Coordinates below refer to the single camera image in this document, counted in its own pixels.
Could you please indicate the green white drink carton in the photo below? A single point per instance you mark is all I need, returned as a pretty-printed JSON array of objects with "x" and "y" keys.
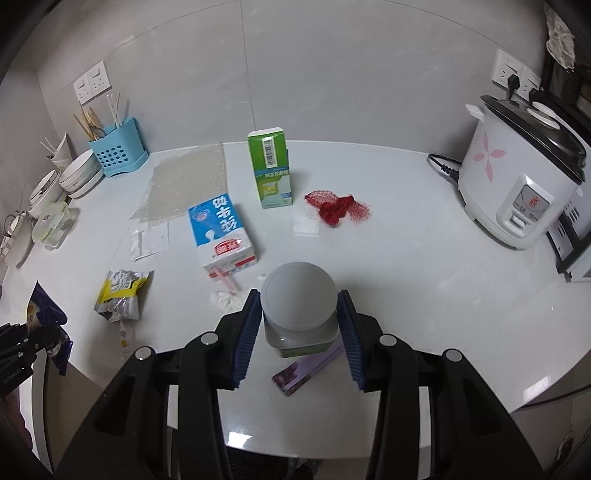
[{"x": 269, "y": 154}]

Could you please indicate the small clear plastic bag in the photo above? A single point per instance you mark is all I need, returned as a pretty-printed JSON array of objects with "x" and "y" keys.
[{"x": 148, "y": 240}]

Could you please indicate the wooden chopsticks bundle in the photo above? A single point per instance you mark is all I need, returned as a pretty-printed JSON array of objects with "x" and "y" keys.
[{"x": 90, "y": 123}]

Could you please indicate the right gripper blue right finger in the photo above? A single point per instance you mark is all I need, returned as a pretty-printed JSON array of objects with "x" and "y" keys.
[{"x": 352, "y": 333}]

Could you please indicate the white wall socket left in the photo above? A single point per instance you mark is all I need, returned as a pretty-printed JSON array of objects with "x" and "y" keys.
[{"x": 91, "y": 84}]

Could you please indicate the white rice cooker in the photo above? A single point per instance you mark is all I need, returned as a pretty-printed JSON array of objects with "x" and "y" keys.
[{"x": 522, "y": 167}]

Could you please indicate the white wall socket right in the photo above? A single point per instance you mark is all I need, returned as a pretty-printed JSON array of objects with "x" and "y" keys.
[{"x": 505, "y": 66}]

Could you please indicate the white microwave oven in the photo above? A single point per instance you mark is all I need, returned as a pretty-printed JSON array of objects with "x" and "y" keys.
[{"x": 570, "y": 237}]

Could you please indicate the red mesh net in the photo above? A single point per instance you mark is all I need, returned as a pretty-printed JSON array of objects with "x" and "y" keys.
[{"x": 332, "y": 208}]

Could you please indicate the white pill bottle green label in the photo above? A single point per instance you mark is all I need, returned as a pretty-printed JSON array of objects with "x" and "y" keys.
[{"x": 299, "y": 302}]

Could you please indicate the white wall socket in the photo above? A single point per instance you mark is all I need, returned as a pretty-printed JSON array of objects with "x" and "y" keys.
[
  {"x": 505, "y": 66},
  {"x": 91, "y": 84}
]

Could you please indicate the stacked white plates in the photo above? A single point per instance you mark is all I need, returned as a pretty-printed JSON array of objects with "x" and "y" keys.
[{"x": 81, "y": 175}]

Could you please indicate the purple sachet wrapper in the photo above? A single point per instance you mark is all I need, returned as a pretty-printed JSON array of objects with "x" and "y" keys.
[{"x": 292, "y": 378}]

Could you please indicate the blue white milk carton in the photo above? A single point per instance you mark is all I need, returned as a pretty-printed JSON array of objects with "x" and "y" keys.
[{"x": 223, "y": 245}]

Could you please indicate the black appliance rack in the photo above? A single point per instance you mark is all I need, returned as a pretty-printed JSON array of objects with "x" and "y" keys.
[{"x": 567, "y": 92}]

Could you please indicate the hanging white cloth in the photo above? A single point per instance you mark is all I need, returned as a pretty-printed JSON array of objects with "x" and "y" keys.
[{"x": 560, "y": 43}]

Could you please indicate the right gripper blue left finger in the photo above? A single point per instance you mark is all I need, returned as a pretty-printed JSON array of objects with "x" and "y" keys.
[{"x": 244, "y": 337}]

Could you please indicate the glass bowl at edge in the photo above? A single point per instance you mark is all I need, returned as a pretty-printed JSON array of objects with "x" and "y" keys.
[{"x": 16, "y": 243}]

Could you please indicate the white bowl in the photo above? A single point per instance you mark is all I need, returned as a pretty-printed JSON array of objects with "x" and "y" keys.
[{"x": 48, "y": 191}]

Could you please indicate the blue utensil holder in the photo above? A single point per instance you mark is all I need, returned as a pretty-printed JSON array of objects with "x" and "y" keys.
[{"x": 121, "y": 149}]

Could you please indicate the bubble wrap sheet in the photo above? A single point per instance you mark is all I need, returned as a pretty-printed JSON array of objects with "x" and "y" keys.
[{"x": 181, "y": 182}]

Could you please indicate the yellow silver snack bag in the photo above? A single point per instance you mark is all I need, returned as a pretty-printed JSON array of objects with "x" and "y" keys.
[{"x": 117, "y": 299}]

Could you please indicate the clear food container green lid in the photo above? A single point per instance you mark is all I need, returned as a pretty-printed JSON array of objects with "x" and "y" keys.
[{"x": 54, "y": 224}]

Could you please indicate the dark blue snack wrapper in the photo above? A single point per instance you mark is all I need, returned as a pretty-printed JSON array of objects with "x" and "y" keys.
[{"x": 43, "y": 313}]

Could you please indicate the white tissue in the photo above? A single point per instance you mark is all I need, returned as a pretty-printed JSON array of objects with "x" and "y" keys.
[{"x": 229, "y": 296}]

